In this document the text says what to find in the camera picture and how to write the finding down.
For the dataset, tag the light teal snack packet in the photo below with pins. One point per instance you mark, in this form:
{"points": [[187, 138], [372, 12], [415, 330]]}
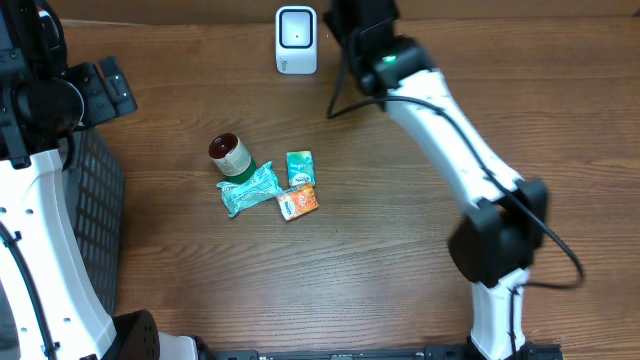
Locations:
{"points": [[261, 186]]}

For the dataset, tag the white barcode scanner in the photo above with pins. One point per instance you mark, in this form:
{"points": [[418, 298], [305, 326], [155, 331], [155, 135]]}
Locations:
{"points": [[296, 40]]}

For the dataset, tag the grey plastic mesh basket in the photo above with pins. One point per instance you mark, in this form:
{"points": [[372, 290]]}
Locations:
{"points": [[94, 187]]}

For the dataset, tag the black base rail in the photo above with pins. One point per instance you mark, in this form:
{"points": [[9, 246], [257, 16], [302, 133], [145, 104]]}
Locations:
{"points": [[433, 352]]}

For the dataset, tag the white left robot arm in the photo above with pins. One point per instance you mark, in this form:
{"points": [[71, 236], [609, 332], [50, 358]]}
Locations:
{"points": [[44, 102]]}

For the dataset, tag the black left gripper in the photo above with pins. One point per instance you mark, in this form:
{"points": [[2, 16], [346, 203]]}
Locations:
{"points": [[106, 107]]}

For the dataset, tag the orange tissue pack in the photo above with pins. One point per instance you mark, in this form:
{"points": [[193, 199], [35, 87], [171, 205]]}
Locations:
{"points": [[297, 201]]}

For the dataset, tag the teal tissue pack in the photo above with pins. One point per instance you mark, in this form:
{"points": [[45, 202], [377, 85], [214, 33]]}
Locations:
{"points": [[300, 168]]}

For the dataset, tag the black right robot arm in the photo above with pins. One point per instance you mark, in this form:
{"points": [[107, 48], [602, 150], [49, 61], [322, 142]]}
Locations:
{"points": [[493, 247]]}

